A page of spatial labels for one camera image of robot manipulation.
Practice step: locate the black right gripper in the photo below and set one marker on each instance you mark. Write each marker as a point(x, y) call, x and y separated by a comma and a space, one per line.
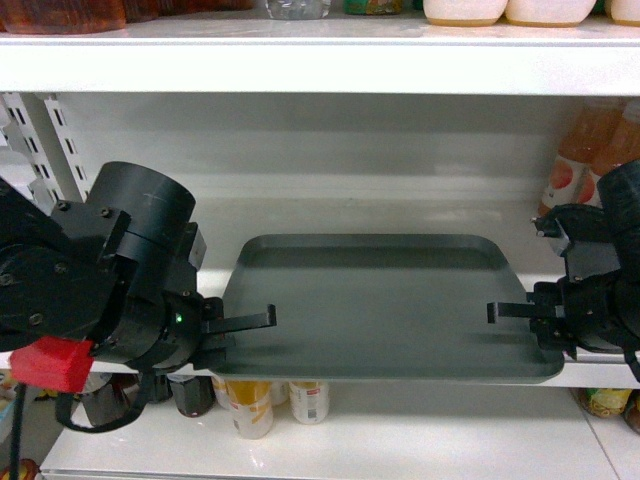
point(595, 305)

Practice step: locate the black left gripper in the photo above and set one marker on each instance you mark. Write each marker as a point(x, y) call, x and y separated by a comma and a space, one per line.
point(180, 330)

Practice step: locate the grey rectangular serving tray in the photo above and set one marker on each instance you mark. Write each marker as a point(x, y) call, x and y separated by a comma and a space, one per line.
point(380, 307)

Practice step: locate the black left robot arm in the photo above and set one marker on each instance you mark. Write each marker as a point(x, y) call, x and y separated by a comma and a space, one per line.
point(118, 270)

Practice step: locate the red block on left arm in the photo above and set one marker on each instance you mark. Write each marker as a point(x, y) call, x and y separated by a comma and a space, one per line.
point(53, 363)

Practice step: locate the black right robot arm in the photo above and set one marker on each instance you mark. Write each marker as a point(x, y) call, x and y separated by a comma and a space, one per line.
point(618, 187)

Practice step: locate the white upper shelf board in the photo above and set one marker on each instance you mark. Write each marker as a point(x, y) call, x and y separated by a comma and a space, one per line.
point(248, 52)

